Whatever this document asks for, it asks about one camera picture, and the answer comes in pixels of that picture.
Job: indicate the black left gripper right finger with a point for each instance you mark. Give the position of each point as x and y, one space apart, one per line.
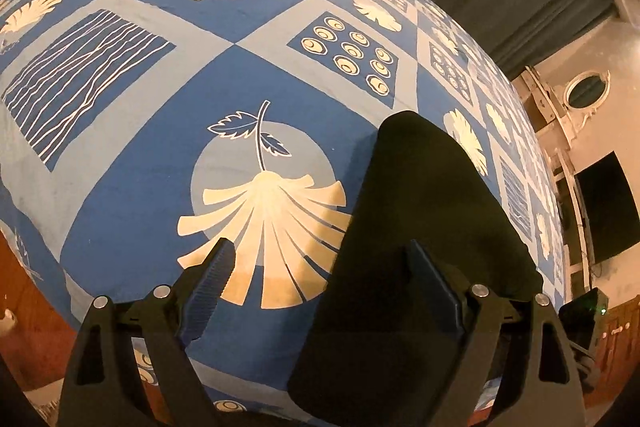
523 341

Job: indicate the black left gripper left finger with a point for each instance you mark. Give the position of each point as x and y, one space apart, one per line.
102 384

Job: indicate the black pants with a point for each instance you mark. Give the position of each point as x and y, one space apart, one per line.
389 328

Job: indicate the wooden cabinet door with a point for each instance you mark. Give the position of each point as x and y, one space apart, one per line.
617 353

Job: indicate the blue patterned bed sheet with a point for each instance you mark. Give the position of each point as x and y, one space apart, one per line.
135 133

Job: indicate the black wall television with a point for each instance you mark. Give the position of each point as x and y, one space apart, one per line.
612 213

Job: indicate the oval wall mirror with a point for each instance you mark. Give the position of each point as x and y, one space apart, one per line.
587 90

